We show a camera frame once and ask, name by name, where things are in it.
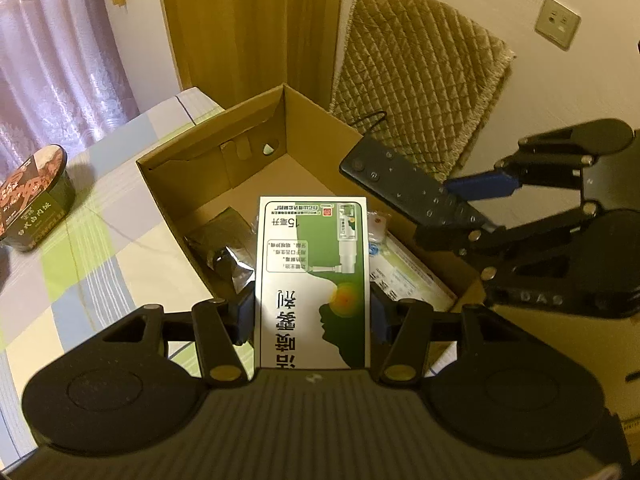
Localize checked tablecloth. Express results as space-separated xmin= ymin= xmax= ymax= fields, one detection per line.
xmin=1 ymin=88 xmax=222 ymax=467

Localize purple curtain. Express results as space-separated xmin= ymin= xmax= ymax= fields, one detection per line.
xmin=1 ymin=0 xmax=139 ymax=176

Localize black cables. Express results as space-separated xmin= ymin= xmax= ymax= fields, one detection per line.
xmin=351 ymin=109 xmax=388 ymax=137

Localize white green medicine box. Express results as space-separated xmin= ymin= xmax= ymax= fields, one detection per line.
xmin=369 ymin=233 xmax=458 ymax=312

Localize right dark noodle bowl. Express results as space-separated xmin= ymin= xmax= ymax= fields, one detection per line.
xmin=1 ymin=144 xmax=76 ymax=252

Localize wooden door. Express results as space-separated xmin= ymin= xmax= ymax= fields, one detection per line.
xmin=160 ymin=0 xmax=341 ymax=107

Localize single wall socket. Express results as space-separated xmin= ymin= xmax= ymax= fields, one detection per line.
xmin=534 ymin=0 xmax=582 ymax=51

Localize green throat spray box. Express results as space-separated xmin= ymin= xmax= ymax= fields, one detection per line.
xmin=254 ymin=196 xmax=371 ymax=370

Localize white remote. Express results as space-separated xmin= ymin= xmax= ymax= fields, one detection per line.
xmin=368 ymin=211 xmax=395 ymax=257

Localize brown cardboard box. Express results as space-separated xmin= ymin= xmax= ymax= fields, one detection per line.
xmin=135 ymin=82 xmax=486 ymax=366

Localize silver foil pouch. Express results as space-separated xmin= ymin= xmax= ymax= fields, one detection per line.
xmin=184 ymin=207 xmax=257 ymax=294

